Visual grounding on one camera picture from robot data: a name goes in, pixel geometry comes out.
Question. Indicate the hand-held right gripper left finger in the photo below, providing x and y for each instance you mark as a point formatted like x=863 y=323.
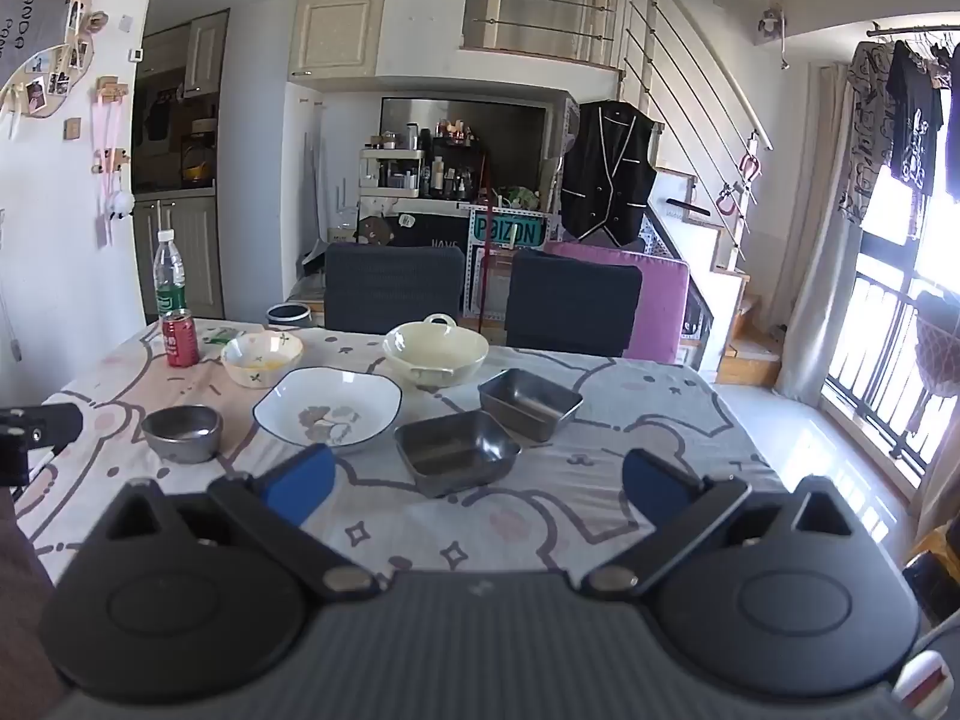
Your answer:
x=300 y=484

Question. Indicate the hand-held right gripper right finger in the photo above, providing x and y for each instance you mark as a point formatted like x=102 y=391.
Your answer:
x=660 y=484

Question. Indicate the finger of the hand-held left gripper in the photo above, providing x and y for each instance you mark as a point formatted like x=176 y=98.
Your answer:
x=45 y=424

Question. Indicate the white plate dark rim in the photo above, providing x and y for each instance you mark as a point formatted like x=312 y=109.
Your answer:
x=330 y=405

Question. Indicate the round steel bowl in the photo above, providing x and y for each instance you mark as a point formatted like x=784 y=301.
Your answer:
x=181 y=431

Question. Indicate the floral ceramic bowl yellow rim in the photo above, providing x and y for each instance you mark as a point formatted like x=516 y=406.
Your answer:
x=262 y=360

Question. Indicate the cartoon bear printed tablecloth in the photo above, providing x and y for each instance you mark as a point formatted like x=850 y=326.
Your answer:
x=525 y=517

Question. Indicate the square steel bowl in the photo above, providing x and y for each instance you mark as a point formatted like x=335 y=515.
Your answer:
x=529 y=403
x=456 y=454

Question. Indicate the red drink can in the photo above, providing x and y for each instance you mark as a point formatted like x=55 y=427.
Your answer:
x=181 y=339

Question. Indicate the green packet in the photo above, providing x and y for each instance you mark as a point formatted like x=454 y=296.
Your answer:
x=223 y=334

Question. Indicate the grey round bin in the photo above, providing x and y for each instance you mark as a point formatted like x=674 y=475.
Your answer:
x=289 y=313

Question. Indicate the wooden staircase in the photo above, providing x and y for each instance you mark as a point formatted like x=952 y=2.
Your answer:
x=731 y=300

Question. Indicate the clear water bottle green label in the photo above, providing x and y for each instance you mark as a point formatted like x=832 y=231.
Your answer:
x=169 y=270

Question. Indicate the dark grey chair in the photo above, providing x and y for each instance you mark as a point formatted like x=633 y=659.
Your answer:
x=574 y=304
x=394 y=285

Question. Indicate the cream kitchen base cabinet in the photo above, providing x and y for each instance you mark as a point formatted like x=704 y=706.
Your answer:
x=180 y=255

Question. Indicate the black balcony railing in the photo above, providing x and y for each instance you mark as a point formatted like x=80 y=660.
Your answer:
x=885 y=360

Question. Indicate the brown bear toy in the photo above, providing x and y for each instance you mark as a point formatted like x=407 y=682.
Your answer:
x=375 y=231

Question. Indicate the beige curtain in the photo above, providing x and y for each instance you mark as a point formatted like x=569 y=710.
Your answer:
x=821 y=240

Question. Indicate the teal sign board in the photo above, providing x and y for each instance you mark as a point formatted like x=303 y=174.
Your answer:
x=506 y=231

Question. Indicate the red thin pole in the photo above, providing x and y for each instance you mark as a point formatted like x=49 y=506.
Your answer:
x=489 y=240

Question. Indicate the woven hanging basket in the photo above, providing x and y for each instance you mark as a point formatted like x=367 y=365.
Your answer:
x=941 y=345

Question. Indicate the black vest white trim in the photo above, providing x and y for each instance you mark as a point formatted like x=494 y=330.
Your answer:
x=609 y=172

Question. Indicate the white rack with bottles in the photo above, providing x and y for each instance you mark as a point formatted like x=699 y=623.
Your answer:
x=405 y=169

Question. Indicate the patterned hanging garment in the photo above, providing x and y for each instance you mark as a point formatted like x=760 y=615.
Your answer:
x=866 y=127

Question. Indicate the metal stair railing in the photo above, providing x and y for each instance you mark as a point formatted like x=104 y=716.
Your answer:
x=697 y=45

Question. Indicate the black printed t-shirt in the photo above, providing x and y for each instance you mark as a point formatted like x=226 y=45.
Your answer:
x=913 y=120

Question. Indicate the cream upper cabinet door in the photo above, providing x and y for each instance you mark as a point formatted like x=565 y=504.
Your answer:
x=339 y=34

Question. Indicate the pink hanging wall ornament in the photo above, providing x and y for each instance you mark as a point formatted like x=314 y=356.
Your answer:
x=111 y=157

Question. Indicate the wall photo board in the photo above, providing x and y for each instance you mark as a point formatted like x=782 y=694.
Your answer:
x=45 y=37

